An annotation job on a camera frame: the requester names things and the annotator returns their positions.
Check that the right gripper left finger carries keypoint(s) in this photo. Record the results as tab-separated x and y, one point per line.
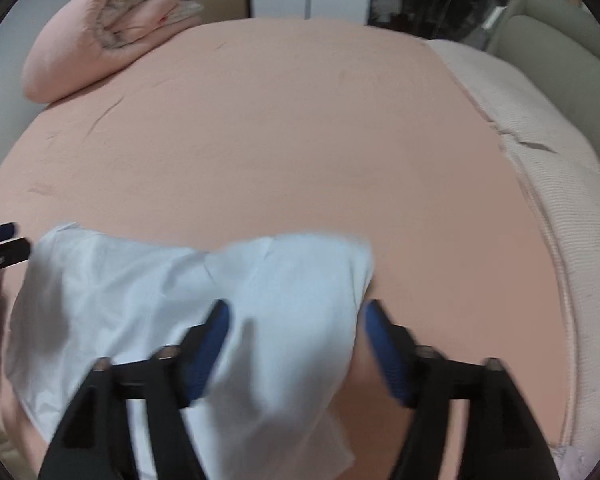
93	439

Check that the rolled pink quilt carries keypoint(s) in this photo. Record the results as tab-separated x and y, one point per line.
89	40

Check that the beige waffle pillow cover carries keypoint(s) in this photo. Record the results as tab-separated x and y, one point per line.
561	175

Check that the pink bed sheet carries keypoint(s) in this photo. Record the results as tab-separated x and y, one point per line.
258	127

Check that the grey leather headboard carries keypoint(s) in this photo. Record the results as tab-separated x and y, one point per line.
557	46

